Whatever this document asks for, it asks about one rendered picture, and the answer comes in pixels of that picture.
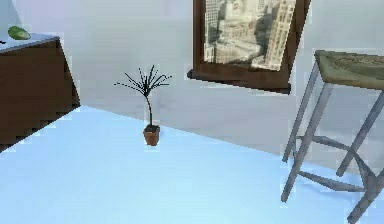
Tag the green oval vegetable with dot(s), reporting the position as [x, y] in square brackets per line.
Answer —
[18, 33]

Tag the potted spiky house plant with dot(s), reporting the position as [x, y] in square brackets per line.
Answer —
[150, 133]

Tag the grey stool with olive seat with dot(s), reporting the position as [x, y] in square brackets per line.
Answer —
[346, 68]

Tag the dark brown wooden cabinet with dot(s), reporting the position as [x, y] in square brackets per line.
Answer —
[30, 93]

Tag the brown framed window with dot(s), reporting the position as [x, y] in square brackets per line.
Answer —
[246, 36]

